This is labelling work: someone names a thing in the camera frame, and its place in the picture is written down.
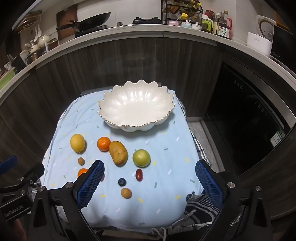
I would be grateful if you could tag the small white ceramic jar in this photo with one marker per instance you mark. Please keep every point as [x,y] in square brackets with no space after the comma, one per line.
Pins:
[172,22]
[196,26]
[186,24]

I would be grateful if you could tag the dark wood kitchen cabinet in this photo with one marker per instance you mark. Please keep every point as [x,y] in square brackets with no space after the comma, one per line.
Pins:
[138,58]

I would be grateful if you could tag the white teapot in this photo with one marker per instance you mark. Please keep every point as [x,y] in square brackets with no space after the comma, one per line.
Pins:
[43,41]

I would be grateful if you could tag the black microwave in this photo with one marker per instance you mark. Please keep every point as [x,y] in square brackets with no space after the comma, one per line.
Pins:
[281,44]

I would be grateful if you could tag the white scalloped bowl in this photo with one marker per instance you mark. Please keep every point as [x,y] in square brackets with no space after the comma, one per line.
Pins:
[136,104]

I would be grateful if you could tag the red-lid jar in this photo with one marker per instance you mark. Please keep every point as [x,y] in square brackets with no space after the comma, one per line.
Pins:
[208,12]

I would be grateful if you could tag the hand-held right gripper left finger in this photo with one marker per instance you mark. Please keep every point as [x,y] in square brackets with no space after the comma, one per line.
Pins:
[90,183]

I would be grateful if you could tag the yellow lemon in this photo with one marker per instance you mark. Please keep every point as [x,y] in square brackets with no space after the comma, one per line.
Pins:
[77,143]

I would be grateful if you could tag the orange tangerine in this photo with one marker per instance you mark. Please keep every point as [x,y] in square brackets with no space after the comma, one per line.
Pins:
[103,144]
[82,172]

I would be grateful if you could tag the black wok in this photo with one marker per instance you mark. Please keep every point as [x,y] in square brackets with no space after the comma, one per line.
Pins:
[92,21]

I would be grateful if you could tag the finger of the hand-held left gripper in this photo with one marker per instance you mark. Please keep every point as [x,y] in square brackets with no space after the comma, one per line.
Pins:
[8,162]
[30,176]

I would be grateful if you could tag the white rice cooker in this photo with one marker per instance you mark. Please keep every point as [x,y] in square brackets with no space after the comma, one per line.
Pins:
[266,25]

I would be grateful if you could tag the black built-in oven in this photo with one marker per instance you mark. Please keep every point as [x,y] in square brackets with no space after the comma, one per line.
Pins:
[242,115]

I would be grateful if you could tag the green cutting board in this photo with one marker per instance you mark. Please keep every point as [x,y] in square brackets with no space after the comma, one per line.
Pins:
[7,78]

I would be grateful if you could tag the black stove grate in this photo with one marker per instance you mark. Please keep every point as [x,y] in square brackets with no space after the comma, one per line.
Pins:
[146,21]

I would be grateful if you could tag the red jujube fruits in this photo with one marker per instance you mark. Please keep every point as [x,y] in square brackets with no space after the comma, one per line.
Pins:
[139,175]

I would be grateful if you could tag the brown longan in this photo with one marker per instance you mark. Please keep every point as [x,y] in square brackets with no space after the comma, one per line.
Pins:
[81,161]
[126,193]

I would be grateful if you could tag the light blue confetti tablecloth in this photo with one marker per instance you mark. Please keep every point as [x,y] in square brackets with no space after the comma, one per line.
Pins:
[157,143]

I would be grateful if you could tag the brown wooden cutting board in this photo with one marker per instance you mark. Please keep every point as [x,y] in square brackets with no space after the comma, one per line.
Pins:
[63,12]

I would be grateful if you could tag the green apple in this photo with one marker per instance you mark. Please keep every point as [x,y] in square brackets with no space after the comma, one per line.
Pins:
[141,158]

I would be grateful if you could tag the dark blueberry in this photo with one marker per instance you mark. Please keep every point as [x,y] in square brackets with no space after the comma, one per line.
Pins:
[122,182]

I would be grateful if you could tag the yellow-lid jar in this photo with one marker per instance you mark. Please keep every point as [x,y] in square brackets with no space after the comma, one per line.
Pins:
[184,16]

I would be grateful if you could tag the yellow-brown mango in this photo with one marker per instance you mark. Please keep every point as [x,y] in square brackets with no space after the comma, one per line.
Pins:
[118,153]

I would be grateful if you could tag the steel pot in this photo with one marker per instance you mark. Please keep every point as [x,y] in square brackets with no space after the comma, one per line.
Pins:
[34,53]

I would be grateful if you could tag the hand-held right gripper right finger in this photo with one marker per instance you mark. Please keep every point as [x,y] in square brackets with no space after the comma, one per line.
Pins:
[208,183]

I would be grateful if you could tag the red cherry tomato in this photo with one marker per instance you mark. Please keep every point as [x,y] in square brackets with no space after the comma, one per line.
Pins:
[102,178]

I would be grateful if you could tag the white kitchen countertop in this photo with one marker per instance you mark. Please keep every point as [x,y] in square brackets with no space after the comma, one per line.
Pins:
[138,29]

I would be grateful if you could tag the dark striped cloth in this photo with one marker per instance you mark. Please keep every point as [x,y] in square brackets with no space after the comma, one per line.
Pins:
[198,210]

